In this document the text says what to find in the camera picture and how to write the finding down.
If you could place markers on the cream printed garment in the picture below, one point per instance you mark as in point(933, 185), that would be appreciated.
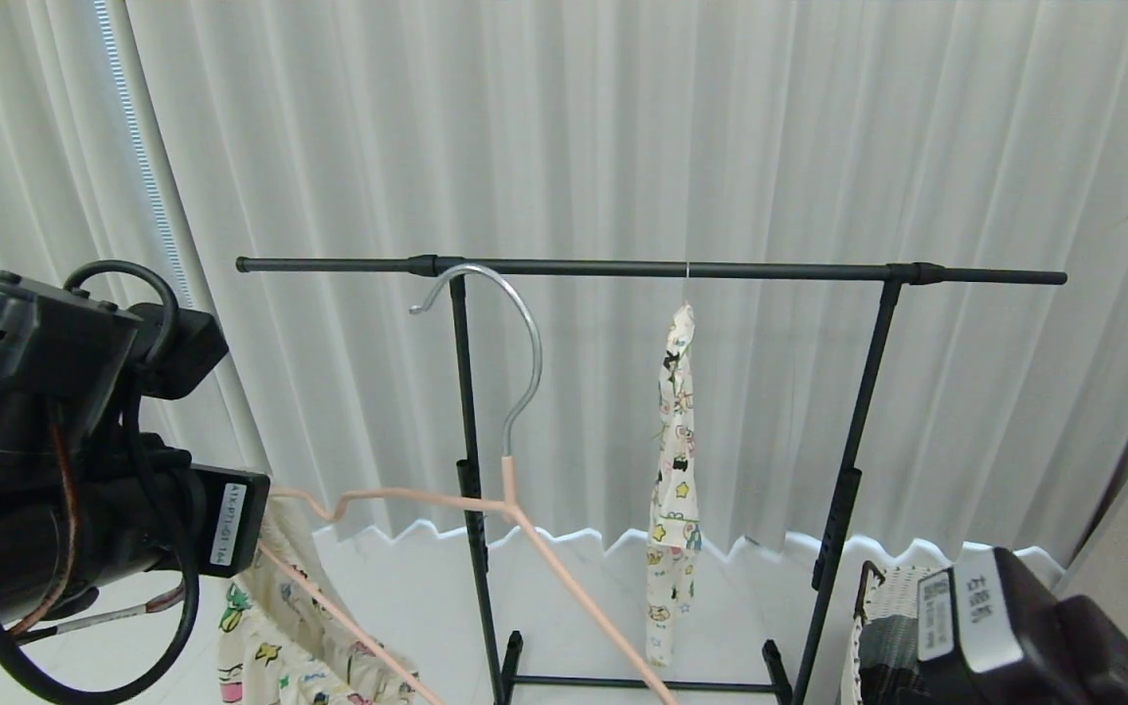
point(270, 636)
point(674, 490)

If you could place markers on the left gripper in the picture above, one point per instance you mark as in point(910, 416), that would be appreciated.
point(114, 529)

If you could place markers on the white laundry basket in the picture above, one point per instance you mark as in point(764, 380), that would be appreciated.
point(882, 607)

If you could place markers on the pink clothes hanger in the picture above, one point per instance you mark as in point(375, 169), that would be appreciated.
point(510, 480)
point(687, 284)

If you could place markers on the white curtain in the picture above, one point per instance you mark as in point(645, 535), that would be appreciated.
point(721, 127)

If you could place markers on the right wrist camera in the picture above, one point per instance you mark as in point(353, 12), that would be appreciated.
point(1014, 627)

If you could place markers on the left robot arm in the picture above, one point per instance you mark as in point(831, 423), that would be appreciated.
point(6, 362)

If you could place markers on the black clothes rack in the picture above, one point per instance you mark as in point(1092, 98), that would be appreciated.
point(721, 270)

